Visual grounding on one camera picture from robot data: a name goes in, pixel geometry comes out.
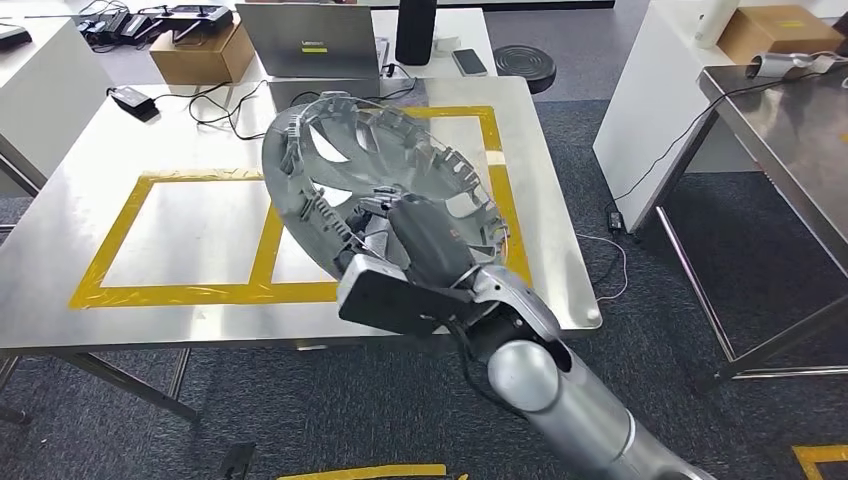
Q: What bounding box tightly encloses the silver cylinder device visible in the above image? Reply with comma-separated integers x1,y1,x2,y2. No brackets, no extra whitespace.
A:
746,51,848,81

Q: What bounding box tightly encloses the silver laptop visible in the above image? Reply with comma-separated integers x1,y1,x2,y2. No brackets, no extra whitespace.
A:
236,3,389,79

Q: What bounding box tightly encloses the grey smartphone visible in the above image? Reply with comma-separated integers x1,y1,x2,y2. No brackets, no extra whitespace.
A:
451,48,490,77

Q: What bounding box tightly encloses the white cable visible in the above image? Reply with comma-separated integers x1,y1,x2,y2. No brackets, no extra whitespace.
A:
576,233,627,305

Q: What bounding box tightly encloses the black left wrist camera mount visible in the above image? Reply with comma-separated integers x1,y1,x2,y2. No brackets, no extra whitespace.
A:
218,442,257,480

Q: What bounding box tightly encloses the black cylinder speaker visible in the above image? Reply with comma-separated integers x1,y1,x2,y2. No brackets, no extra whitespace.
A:
395,0,439,66

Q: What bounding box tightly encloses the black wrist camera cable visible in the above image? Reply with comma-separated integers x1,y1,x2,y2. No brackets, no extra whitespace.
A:
440,317,531,422

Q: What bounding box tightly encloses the steel table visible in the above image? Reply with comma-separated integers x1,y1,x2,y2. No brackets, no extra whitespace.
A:
655,62,848,392

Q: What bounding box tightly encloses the silver wheel cover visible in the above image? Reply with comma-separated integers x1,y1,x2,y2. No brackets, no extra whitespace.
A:
261,92,510,283

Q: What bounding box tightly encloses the brown cardboard box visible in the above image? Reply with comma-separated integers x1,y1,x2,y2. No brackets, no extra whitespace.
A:
148,23,256,86
717,5,846,66

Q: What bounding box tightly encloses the black flat device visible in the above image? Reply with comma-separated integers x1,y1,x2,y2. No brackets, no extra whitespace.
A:
0,25,33,51

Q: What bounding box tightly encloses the black round stool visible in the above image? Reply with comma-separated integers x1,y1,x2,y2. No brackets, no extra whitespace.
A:
493,44,558,94

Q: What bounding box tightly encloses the black power cable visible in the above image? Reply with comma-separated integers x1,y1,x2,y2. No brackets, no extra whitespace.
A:
150,79,270,142
612,69,823,203

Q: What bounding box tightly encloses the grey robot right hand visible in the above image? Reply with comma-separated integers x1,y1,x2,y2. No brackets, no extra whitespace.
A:
344,188,477,287

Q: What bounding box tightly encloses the black electronic device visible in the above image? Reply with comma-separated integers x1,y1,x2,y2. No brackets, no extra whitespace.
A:
78,7,160,49

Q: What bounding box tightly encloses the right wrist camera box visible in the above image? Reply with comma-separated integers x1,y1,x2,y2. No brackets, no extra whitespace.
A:
336,254,475,337

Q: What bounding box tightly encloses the steel workbench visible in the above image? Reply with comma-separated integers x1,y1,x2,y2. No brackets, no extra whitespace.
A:
0,76,604,425

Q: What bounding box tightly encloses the black remote controller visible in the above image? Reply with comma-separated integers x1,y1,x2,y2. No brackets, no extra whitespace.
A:
139,5,234,42

